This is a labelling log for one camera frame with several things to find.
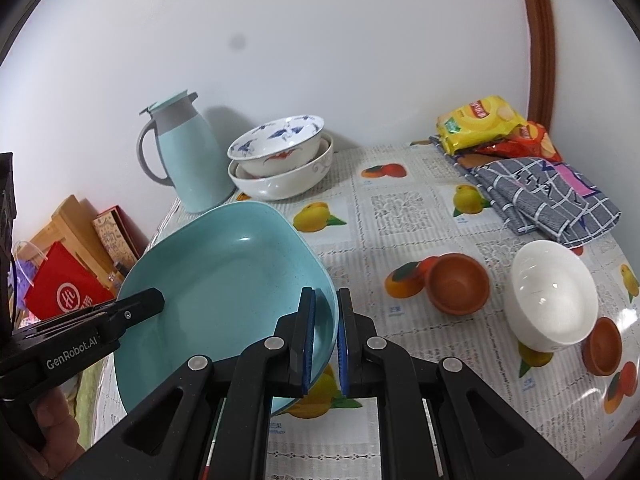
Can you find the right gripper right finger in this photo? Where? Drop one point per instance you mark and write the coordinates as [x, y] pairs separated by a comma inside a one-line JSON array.
[[364, 358]]

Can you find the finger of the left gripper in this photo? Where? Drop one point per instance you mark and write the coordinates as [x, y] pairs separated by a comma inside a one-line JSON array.
[[139, 307]]

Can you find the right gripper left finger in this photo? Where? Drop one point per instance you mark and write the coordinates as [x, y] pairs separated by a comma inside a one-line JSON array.
[[292, 373]]

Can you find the light blue square plate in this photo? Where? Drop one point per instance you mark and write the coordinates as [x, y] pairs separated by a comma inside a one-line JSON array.
[[227, 277]]

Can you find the small brown clay bowl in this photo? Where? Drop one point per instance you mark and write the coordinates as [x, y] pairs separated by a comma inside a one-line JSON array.
[[457, 284]]

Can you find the white rice bowl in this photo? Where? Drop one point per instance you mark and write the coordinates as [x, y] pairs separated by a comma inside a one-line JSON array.
[[550, 298]]

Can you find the person left hand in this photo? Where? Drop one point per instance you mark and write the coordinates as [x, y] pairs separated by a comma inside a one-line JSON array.
[[61, 430]]

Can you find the patterned brown box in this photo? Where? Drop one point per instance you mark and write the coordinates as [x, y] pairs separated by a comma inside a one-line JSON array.
[[119, 237]]

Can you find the red paper bag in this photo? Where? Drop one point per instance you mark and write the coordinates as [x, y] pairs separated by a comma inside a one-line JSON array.
[[62, 284]]

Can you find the wooden box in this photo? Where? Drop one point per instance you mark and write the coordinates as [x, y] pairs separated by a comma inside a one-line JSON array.
[[71, 225]]

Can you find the fruit print lace tablecloth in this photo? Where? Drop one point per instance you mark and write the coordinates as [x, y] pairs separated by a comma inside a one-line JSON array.
[[376, 222]]

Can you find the light blue thermos jug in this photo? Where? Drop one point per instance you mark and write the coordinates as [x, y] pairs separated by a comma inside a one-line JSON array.
[[194, 162]]

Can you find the large white serving bowl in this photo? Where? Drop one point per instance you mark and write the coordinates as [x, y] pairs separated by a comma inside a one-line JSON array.
[[277, 188]]

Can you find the inner white bowl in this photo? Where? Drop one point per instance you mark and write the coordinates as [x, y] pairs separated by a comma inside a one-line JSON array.
[[319, 163]]

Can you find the blue crane porcelain bowl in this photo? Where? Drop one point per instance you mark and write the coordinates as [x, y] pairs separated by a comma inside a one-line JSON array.
[[278, 146]]

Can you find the grey checked cloth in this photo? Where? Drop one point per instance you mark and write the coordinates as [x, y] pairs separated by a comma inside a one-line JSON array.
[[531, 194]]

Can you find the yellow chips bag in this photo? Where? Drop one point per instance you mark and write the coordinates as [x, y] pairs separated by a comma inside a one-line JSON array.
[[477, 123]]

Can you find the red orange snack bag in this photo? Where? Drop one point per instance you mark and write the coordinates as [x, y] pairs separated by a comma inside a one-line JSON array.
[[528, 140]]

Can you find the brown wooden door frame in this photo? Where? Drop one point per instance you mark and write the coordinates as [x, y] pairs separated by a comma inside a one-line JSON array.
[[542, 61]]

